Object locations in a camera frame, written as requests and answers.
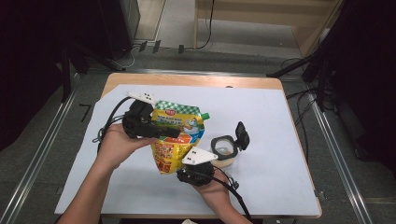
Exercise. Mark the person's right hand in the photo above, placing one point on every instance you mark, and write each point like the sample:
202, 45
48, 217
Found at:
218, 189

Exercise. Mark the white table sheet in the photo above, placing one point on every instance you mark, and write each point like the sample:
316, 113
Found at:
264, 124

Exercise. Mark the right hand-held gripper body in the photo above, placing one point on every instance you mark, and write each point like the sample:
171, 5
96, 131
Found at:
197, 174

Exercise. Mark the metal floor rail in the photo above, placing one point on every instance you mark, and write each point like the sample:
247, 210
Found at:
342, 168
34, 174

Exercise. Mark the person's left hand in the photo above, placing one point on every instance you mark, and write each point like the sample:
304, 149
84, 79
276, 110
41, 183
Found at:
115, 146

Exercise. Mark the yellow green seasoning pouch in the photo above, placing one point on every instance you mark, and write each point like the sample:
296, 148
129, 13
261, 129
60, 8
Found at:
174, 152

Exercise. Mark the metal table bracket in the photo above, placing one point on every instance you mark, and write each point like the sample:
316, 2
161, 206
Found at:
319, 194

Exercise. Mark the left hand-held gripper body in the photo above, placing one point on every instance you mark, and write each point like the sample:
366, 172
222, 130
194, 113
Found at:
137, 121

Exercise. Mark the light wooden furniture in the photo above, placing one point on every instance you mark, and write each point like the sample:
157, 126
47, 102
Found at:
249, 12

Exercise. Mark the dark curtain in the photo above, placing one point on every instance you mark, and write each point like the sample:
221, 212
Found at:
367, 62
28, 62

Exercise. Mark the black metal stand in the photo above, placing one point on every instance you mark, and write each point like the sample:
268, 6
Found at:
66, 77
292, 65

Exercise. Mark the small black floor bracket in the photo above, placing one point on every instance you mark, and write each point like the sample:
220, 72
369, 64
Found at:
156, 46
181, 48
143, 46

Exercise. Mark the dark cabinet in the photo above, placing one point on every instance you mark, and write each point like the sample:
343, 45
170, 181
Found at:
118, 25

